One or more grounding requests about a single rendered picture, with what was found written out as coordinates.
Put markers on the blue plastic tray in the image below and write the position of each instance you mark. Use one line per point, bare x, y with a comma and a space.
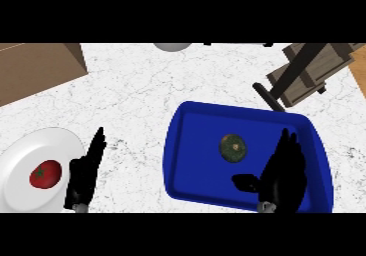
216, 156

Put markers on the red tomato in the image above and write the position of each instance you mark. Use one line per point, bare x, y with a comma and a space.
44, 174

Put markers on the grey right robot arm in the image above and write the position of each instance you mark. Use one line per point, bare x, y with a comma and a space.
266, 207

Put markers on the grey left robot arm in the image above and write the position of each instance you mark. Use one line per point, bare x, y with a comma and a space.
80, 208

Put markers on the dark green squash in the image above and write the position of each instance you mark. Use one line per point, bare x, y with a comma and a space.
233, 148

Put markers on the brown cardboard box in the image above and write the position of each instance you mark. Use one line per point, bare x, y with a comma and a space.
28, 68

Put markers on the white round plate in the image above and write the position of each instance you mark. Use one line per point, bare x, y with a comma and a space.
24, 170

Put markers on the grey round object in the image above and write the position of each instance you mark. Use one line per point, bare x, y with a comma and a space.
171, 46

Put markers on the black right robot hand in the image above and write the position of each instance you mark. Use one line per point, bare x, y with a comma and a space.
284, 176

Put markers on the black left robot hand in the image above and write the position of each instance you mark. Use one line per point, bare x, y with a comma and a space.
83, 178

